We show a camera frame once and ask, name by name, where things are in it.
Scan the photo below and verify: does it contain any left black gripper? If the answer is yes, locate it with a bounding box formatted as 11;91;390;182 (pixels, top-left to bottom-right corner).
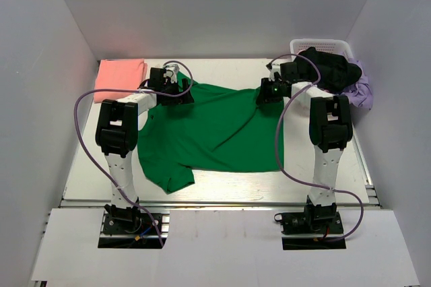
162;78;193;106

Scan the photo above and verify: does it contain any green t shirt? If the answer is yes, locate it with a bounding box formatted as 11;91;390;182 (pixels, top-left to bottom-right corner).
137;82;284;194

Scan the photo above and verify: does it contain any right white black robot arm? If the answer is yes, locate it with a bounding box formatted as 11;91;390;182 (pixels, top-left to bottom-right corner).
256;61;353;232

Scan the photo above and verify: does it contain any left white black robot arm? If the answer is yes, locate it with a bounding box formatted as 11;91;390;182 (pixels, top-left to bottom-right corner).
96;61;194;232

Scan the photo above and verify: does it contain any black garment in basket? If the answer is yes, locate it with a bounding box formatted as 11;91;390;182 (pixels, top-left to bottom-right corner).
298;47;362;94

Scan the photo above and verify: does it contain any folded pink t shirt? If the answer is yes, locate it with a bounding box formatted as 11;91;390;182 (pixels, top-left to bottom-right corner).
94;59;147;90

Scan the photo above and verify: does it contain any white plastic laundry basket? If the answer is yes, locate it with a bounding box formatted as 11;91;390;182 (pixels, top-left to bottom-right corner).
289;38;354;106

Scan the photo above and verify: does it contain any lilac garment in basket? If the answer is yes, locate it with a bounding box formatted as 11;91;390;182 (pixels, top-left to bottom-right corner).
341;58;374;110

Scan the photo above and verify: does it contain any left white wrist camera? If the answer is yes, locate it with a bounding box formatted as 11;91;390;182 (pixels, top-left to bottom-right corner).
163;64;179;84

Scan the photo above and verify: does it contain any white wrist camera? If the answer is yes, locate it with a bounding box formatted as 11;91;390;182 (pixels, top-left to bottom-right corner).
269;65;281;82
163;64;179;84

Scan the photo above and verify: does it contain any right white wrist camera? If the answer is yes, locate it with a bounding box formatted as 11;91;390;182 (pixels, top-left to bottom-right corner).
269;65;281;82

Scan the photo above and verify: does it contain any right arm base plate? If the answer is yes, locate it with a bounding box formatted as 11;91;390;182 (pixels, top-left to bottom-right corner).
273;212;343;235

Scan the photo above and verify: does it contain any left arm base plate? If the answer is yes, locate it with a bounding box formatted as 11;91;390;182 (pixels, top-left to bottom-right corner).
102;204;164;237

